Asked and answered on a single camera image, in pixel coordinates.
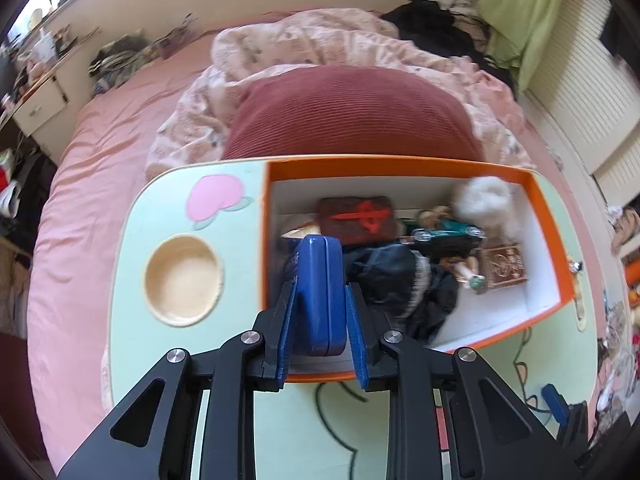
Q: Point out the pile of black clothes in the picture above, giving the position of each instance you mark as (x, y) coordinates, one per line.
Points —
(430, 25)

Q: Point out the dark red carved box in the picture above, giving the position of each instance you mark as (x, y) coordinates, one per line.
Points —
(350, 225)

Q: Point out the mint green lap desktop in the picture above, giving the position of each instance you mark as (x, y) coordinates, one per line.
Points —
(230, 320)

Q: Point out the green toy car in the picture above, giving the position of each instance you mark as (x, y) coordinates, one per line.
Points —
(445, 240)

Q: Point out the white louvered closet doors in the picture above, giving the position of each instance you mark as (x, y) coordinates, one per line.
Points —
(575, 85)

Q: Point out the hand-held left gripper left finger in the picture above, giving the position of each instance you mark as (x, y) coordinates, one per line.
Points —
(286, 320)

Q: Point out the white drawer nightstand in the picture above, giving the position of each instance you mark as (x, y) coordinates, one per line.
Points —
(40, 107)

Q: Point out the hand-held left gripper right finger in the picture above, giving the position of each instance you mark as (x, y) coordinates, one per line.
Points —
(357, 340)

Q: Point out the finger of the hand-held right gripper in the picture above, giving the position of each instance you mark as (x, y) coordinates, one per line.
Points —
(556, 405)

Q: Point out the pink bed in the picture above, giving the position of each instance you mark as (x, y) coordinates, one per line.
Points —
(100, 160)

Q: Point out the brown card box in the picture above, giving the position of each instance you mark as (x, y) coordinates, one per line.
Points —
(502, 265)

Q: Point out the blue tin case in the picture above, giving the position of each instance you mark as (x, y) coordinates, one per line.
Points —
(320, 300)

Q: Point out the black white striped garment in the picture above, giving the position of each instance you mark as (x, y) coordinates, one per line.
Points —
(120, 55)

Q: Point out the small doll figurine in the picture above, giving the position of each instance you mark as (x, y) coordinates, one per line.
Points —
(467, 275)

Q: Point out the orange cardboard box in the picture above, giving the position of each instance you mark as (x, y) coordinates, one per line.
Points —
(400, 164)

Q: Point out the white fluffy pompom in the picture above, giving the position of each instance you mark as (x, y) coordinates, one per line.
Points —
(487, 197)

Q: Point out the pink floral blanket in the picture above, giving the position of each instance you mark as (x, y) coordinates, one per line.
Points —
(300, 40)

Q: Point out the light green hanging cloth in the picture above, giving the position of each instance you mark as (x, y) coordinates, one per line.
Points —
(530, 10)

